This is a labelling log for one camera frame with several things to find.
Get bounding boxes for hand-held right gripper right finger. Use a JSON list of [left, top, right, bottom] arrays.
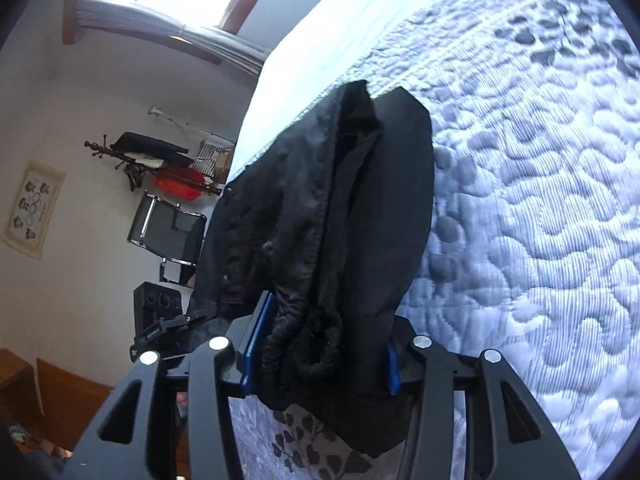
[[386, 316, 583, 480]]

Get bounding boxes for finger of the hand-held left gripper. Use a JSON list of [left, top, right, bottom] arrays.
[[160, 308, 217, 347]]

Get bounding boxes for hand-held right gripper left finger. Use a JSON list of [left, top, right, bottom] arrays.
[[60, 290, 278, 480]]

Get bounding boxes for black pants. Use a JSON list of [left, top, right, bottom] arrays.
[[187, 80, 435, 458]]

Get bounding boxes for black chrome framed chair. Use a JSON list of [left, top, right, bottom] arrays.
[[126, 191, 207, 283]]

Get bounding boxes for red bag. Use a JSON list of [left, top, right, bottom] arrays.
[[154, 170, 206, 202]]

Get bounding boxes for brown wooden furniture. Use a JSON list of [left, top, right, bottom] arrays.
[[0, 347, 116, 453]]

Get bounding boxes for striped basket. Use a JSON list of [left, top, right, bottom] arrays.
[[192, 142, 234, 183]]

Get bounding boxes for black garment on rack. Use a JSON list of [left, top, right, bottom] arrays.
[[110, 131, 191, 166]]

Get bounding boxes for dark wooden coat rack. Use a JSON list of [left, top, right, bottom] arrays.
[[84, 134, 223, 196]]

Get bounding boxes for bed with white quilted cover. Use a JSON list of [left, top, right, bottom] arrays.
[[225, 0, 639, 480]]

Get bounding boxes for white pleated window blind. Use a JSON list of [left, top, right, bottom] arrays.
[[75, 0, 267, 73]]

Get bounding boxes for wall poster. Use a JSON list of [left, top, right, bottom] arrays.
[[2, 161, 67, 261]]

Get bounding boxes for white wall bracket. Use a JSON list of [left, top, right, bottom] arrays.
[[149, 106, 221, 139]]

